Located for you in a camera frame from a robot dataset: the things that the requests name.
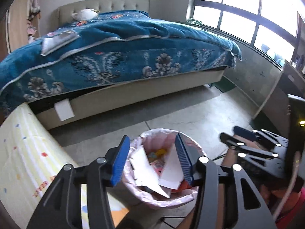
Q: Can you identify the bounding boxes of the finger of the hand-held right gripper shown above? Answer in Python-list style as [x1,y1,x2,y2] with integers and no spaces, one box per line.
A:
[219,132,287,173]
[233,125,290,148]

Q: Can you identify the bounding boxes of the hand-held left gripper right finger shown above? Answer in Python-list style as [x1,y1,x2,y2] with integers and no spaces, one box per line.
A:
[175,133,278,229]

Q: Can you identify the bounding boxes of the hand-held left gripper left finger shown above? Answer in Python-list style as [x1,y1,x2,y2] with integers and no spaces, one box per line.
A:
[26,135,131,229]

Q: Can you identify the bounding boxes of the white paper sheet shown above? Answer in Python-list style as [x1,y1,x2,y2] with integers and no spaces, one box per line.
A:
[130,145,171,198]

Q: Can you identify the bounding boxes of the trash bin with pink bag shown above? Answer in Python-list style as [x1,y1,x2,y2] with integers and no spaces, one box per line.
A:
[123,128,208,211]

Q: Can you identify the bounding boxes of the colourful snack wrappers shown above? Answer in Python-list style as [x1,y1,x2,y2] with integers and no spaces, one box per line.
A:
[146,148,168,173]

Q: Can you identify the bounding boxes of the wooden desk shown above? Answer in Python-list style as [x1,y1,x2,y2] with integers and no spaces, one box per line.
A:
[252,61,305,136]

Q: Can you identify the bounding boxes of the green floor mat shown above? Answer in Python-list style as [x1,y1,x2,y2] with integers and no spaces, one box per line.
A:
[211,77,235,93]

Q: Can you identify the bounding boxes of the person's red patterned clothing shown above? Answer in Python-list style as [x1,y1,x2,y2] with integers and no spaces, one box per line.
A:
[260,184,305,229]

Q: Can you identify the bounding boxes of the beige upholstered bed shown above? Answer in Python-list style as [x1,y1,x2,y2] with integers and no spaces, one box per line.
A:
[36,0,227,131]

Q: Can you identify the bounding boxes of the white paper tag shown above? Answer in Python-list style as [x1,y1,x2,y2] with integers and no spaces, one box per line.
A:
[54,100,75,122]

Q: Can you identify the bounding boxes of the yellow striped tablecloth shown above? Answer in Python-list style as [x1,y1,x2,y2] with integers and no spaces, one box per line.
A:
[0,102,130,229]

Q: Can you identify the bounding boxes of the bed with blue blanket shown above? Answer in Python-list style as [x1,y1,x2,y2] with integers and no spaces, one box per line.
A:
[0,10,243,118]

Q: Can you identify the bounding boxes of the green cloth on windowsill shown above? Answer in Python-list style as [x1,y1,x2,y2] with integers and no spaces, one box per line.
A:
[187,17,203,26]

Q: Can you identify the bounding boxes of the large window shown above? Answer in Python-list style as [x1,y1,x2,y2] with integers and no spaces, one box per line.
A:
[186,0,301,64]

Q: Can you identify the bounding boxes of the grey book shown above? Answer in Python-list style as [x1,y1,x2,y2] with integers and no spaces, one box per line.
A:
[40,32,81,56]

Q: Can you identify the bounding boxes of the white plush toy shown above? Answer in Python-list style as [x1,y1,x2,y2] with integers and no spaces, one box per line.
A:
[71,8,100,21]

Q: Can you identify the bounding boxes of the wooden wardrobe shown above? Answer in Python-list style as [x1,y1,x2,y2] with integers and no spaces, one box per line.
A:
[6,0,41,53]

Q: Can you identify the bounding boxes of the hanging patterned clothes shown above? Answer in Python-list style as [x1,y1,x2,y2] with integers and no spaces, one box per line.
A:
[26,0,40,37]

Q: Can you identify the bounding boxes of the white cable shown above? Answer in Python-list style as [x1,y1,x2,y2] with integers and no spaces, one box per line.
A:
[274,151,302,223]

